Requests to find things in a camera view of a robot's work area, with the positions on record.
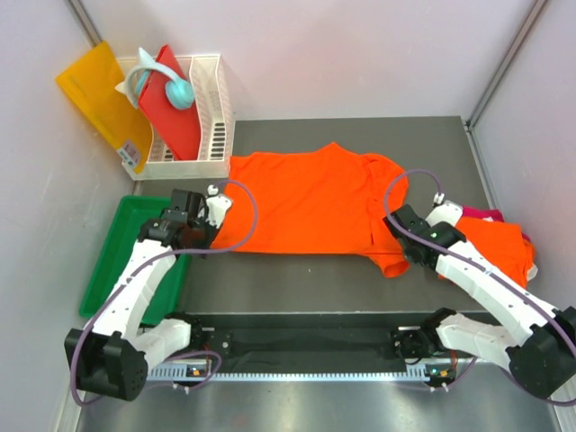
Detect orange t shirt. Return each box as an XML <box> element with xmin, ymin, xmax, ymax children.
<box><xmin>212</xmin><ymin>143</ymin><xmax>409</xmax><ymax>278</ymax></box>
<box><xmin>456</xmin><ymin>217</ymin><xmax>536</xmax><ymax>288</ymax></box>

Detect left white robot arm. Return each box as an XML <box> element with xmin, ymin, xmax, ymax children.
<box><xmin>64</xmin><ymin>186</ymin><xmax>232</xmax><ymax>405</ymax></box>

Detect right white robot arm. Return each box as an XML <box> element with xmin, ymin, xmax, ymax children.
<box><xmin>383</xmin><ymin>202</ymin><xmax>575</xmax><ymax>399</ymax></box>

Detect green plastic tray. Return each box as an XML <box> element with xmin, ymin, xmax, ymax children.
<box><xmin>79</xmin><ymin>195</ymin><xmax>191</xmax><ymax>326</ymax></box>

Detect red folder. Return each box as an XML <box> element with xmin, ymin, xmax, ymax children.
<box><xmin>139</xmin><ymin>50</ymin><xmax>202</xmax><ymax>160</ymax></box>

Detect folded orange t shirt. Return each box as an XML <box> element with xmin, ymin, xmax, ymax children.
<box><xmin>456</xmin><ymin>217</ymin><xmax>536</xmax><ymax>288</ymax></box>

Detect white file organizer basket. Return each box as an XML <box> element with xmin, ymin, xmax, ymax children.
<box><xmin>121</xmin><ymin>54</ymin><xmax>235</xmax><ymax>181</ymax></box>

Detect teal cat ear headphones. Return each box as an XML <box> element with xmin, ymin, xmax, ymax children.
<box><xmin>114</xmin><ymin>44</ymin><xmax>195</xmax><ymax>111</ymax></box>

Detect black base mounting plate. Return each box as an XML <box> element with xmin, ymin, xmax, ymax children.
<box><xmin>189</xmin><ymin>312</ymin><xmax>435</xmax><ymax>374</ymax></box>

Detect yellow folder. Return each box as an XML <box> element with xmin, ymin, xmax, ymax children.
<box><xmin>56</xmin><ymin>41</ymin><xmax>153</xmax><ymax>174</ymax></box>

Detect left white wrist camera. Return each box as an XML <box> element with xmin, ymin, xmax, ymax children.
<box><xmin>206</xmin><ymin>184</ymin><xmax>233</xmax><ymax>230</ymax></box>

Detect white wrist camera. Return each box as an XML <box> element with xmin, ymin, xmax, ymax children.
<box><xmin>206</xmin><ymin>184</ymin><xmax>233</xmax><ymax>230</ymax></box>
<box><xmin>425</xmin><ymin>192</ymin><xmax>464</xmax><ymax>227</ymax></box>

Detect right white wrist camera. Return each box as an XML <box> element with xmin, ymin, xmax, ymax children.
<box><xmin>425</xmin><ymin>192</ymin><xmax>464</xmax><ymax>227</ymax></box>

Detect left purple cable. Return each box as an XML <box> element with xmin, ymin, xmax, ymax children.
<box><xmin>70</xmin><ymin>178</ymin><xmax>259</xmax><ymax>407</ymax></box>

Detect purple cable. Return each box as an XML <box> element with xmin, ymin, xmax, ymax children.
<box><xmin>70</xmin><ymin>178</ymin><xmax>259</xmax><ymax>407</ymax></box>
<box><xmin>382</xmin><ymin>167</ymin><xmax>576</xmax><ymax>406</ymax></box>

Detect white slotted cable duct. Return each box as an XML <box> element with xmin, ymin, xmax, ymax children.
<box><xmin>148</xmin><ymin>361</ymin><xmax>453</xmax><ymax>383</ymax></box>

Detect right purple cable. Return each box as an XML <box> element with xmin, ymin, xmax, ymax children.
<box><xmin>382</xmin><ymin>167</ymin><xmax>576</xmax><ymax>406</ymax></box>

